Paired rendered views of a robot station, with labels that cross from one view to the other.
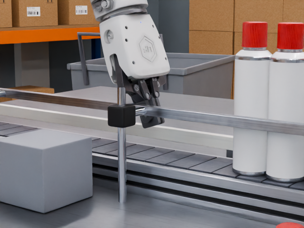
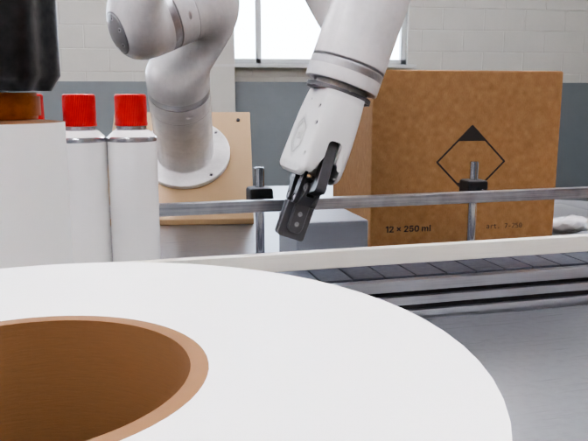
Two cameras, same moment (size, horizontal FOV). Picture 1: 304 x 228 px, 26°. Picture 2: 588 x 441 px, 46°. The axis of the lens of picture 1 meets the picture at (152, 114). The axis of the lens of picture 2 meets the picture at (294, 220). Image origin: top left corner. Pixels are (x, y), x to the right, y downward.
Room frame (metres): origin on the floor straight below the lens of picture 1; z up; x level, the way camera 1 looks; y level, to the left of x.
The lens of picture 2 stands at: (1.47, -0.60, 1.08)
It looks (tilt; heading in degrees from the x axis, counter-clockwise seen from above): 10 degrees down; 129
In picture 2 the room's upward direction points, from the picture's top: straight up
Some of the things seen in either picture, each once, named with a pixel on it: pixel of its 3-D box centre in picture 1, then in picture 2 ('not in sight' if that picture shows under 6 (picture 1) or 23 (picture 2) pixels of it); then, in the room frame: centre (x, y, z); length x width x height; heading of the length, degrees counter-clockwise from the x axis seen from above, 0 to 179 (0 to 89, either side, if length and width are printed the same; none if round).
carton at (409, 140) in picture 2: not in sight; (437, 155); (0.94, 0.45, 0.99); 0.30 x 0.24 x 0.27; 49
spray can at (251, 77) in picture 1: (253, 98); (134, 191); (0.88, -0.14, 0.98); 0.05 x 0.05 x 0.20
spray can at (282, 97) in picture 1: (287, 102); (83, 192); (0.85, -0.18, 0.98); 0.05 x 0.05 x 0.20
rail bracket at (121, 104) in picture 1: (130, 142); (264, 234); (0.92, 0.03, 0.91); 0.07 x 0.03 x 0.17; 144
